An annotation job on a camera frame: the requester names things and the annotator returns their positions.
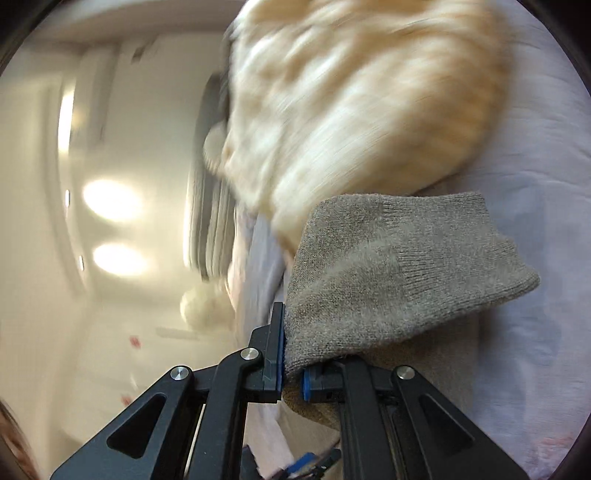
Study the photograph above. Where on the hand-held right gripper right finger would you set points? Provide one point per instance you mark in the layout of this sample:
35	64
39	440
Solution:
305	387

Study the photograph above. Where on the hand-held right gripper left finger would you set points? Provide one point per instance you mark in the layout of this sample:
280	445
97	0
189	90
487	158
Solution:
280	350

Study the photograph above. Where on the grey-brown sock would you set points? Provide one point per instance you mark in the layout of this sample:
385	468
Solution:
397	267

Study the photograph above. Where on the white round pillow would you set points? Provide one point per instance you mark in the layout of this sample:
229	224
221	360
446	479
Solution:
201	307

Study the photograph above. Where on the red wardrobe sticker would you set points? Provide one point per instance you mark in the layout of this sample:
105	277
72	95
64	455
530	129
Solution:
124	397
135	341

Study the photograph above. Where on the grey padded headboard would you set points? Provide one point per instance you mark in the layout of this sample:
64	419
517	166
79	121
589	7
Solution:
212	221

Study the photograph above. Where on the white glossy wardrobe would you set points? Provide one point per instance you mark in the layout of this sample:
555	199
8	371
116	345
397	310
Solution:
92	360

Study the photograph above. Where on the cream striped fleece blanket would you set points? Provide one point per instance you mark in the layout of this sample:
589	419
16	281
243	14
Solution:
351	106

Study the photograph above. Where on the lavender plush bed cover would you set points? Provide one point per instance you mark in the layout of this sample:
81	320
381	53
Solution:
531	184

